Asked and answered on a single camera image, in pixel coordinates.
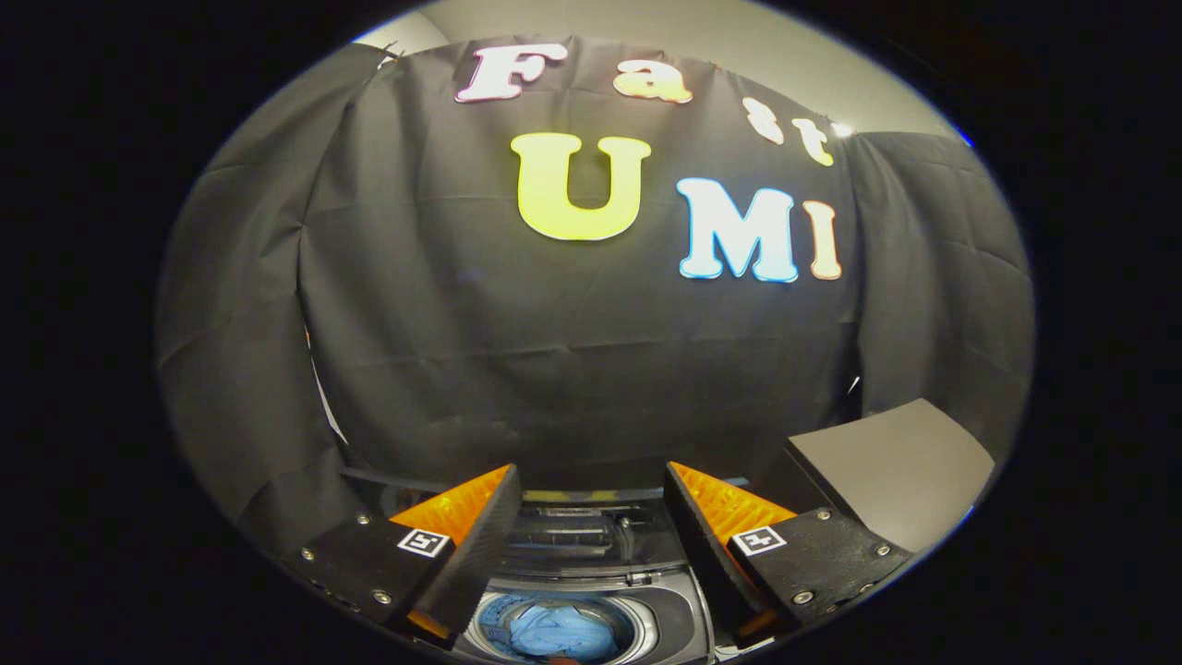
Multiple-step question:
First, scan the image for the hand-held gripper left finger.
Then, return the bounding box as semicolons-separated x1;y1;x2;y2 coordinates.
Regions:
295;464;523;647

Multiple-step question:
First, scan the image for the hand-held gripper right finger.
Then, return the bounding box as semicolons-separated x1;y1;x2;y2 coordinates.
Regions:
663;462;915;647

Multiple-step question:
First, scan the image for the grey washing machine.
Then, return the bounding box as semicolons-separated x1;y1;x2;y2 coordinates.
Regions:
443;503;719;665

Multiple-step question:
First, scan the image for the dark washing machine lid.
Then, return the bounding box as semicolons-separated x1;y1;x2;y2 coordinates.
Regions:
340;466;751;557

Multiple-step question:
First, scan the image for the light blue polo shirt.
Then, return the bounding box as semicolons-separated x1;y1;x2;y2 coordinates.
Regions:
480;594;634;662

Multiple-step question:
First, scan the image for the grey cabinet with pale door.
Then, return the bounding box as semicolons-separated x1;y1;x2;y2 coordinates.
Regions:
757;399;996;553

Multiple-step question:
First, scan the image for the black backdrop cloth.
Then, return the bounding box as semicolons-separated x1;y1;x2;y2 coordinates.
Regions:
155;37;1035;527

